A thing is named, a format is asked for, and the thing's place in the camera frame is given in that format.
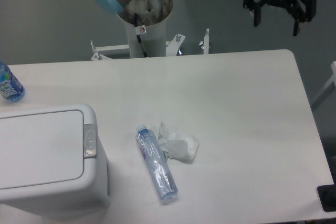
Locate white plastic trash can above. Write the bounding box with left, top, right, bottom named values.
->
left=1, top=104, right=110, bottom=219

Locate crumpled white plastic wrapper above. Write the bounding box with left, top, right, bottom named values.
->
left=158, top=121, right=199, bottom=163

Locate black clamp at table edge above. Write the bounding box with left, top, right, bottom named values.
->
left=317, top=184, right=335, bottom=212

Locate clear empty plastic bottle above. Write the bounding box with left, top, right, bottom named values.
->
left=135, top=125, right=178, bottom=205

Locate blue labelled water bottle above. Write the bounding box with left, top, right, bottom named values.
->
left=1, top=62, right=25, bottom=102

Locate white frame at right edge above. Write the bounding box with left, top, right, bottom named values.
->
left=310, top=61, right=335, bottom=111

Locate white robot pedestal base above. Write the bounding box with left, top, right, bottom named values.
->
left=90, top=0, right=212, bottom=61

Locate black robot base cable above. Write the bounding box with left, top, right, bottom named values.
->
left=133, top=13, right=148, bottom=58

